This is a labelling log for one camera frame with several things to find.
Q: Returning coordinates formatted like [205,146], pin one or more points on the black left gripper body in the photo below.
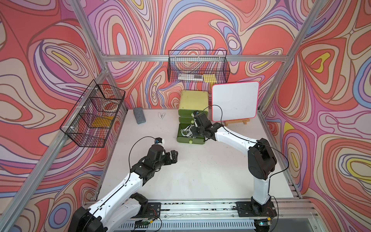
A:
[167,160]

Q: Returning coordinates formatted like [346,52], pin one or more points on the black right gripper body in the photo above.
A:
[197,131]

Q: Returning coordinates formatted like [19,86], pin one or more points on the white earphones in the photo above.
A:
[187,131]

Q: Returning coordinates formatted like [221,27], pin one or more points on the green top drawer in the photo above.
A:
[187,113]

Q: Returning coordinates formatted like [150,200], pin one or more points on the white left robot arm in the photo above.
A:
[123,202]

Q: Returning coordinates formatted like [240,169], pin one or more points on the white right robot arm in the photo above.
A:
[261,158]

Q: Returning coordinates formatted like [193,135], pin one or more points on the yellow pink drawer cabinet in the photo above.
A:
[191,99]

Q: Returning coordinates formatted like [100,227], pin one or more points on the wooden whiteboard easel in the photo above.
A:
[244,121]

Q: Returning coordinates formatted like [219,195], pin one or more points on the pink framed whiteboard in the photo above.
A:
[234,101]

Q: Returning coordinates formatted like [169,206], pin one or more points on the grey felt eraser block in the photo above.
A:
[139,115]

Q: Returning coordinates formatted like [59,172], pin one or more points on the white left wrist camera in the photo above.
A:
[158,141]

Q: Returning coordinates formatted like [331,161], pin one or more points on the black wire basket back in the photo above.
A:
[191,65]

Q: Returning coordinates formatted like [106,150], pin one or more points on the black wire basket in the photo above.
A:
[191,65]
[92,118]

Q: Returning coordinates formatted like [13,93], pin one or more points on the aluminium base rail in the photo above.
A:
[231,215]

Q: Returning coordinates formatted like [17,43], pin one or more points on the black wire basket left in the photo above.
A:
[92,118]

